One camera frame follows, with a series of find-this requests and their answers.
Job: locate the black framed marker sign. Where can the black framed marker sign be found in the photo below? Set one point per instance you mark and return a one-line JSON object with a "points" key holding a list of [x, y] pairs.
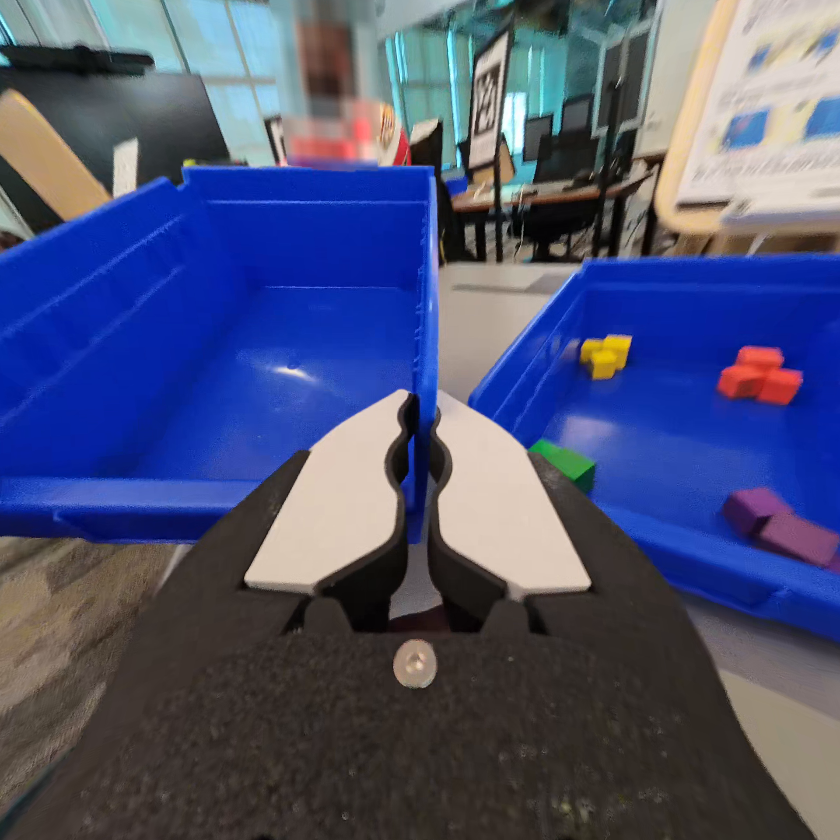
{"points": [[491, 98]]}

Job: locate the light wooden board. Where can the light wooden board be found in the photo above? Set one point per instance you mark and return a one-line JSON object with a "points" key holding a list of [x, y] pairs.
{"points": [[669, 197]]}

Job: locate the white standing card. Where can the white standing card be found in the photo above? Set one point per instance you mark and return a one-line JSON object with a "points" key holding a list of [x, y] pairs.
{"points": [[124, 167]]}

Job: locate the black computer monitor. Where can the black computer monitor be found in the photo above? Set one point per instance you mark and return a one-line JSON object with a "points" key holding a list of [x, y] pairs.
{"points": [[576, 115], [538, 138]]}

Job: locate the black wall screen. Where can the black wall screen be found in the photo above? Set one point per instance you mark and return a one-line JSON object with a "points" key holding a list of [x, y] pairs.
{"points": [[131, 111]]}

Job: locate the black jacket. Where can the black jacket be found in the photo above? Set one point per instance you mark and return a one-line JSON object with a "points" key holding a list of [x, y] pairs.
{"points": [[449, 229]]}

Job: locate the dark wooden desk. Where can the dark wooden desk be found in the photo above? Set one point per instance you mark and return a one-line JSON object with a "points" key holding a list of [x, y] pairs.
{"points": [[558, 193]]}

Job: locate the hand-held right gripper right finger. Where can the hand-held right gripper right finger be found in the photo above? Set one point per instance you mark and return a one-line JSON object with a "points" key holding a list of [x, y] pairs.
{"points": [[505, 518]]}

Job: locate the printed instruction sheet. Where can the printed instruction sheet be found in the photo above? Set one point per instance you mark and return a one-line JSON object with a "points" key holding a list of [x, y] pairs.
{"points": [[754, 131]]}

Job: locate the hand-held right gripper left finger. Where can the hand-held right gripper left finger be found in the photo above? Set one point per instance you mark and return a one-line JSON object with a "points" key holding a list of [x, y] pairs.
{"points": [[328, 518]]}

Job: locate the red wooden cube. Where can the red wooden cube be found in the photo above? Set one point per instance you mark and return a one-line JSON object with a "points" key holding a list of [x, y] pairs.
{"points": [[781, 387], [738, 382], [760, 358]]}

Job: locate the purple wooden cube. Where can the purple wooden cube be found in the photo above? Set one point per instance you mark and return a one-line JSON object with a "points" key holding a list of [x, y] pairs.
{"points": [[754, 508], [800, 541]]}

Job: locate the yellow wooden cube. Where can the yellow wooden cube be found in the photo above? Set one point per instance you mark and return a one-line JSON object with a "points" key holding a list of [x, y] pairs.
{"points": [[604, 365], [589, 349], [618, 348]]}

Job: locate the green wooden cube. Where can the green wooden cube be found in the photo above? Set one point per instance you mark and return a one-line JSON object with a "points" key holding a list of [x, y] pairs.
{"points": [[564, 463]]}

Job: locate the black video bar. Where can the black video bar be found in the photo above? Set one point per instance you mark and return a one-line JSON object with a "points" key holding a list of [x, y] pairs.
{"points": [[72, 59]]}

